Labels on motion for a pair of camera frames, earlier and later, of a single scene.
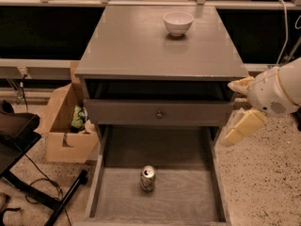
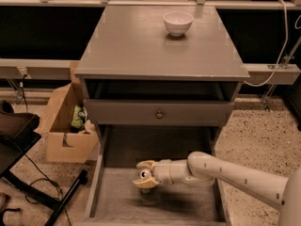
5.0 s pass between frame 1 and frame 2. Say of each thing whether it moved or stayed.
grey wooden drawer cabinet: stayed
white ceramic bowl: stayed
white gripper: moved
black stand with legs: stayed
